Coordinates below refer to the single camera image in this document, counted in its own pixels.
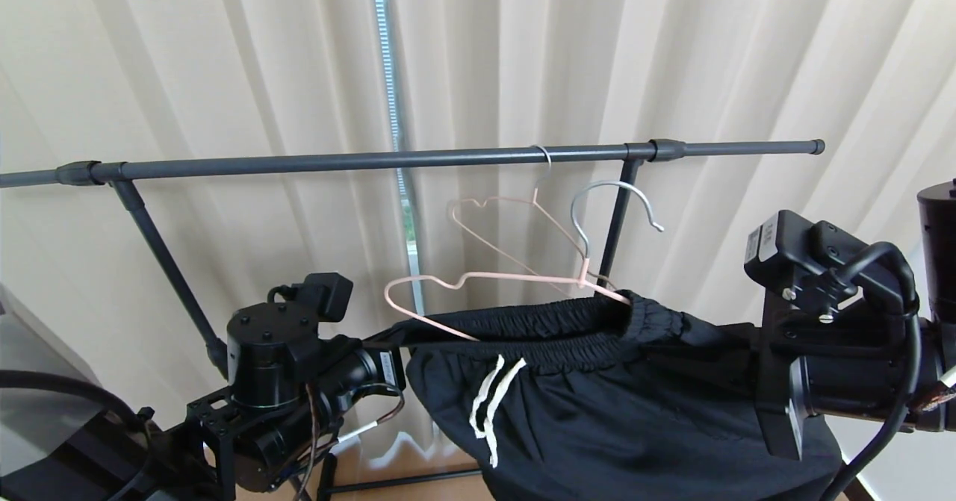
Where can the black shorts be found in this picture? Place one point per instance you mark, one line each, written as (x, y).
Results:
(635, 426)

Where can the pink clothes hanger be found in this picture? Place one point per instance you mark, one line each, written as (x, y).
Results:
(583, 269)
(535, 193)

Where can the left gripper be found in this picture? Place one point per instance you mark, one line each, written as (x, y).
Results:
(366, 378)

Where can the black clothes rack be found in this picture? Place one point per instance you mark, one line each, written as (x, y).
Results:
(299, 163)

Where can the beige curtain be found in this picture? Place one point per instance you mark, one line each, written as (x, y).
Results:
(224, 53)

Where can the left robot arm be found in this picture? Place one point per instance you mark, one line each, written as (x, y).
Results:
(272, 344)

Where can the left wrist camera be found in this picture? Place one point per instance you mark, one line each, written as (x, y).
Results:
(321, 296)

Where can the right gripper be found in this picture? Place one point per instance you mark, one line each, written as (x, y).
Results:
(851, 374)

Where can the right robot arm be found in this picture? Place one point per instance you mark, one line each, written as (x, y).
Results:
(939, 262)

